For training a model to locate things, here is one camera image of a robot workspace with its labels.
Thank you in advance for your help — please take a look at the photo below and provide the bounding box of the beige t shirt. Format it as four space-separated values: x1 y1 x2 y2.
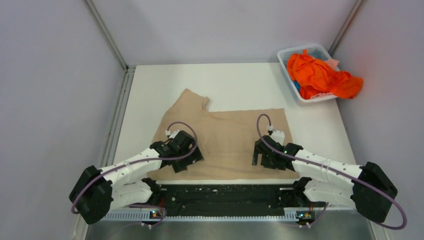
148 89 299 181

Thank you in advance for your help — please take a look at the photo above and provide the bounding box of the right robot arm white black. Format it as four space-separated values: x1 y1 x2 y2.
252 135 398 223

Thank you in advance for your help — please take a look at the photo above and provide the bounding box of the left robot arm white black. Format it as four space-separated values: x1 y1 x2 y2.
69 129 203 225

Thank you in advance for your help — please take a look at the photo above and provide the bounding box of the blue garment in basket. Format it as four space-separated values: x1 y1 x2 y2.
293 81 301 92

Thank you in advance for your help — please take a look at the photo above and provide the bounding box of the orange t shirt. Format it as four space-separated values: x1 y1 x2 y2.
291 58 364 99

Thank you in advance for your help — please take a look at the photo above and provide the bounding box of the white plastic laundry basket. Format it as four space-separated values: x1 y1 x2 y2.
276 43 339 105

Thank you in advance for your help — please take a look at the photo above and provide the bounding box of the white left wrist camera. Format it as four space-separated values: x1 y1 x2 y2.
165 129 181 139

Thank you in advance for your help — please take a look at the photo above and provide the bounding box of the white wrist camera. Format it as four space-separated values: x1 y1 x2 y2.
267 125 285 145
165 129 181 139

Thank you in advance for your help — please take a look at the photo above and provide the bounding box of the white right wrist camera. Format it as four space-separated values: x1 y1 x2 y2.
267 125 285 145

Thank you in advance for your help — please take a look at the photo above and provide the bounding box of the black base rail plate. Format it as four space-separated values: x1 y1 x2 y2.
128 184 327 218

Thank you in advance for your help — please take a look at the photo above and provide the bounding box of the aluminium frame rail left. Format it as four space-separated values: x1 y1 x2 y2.
70 66 135 240

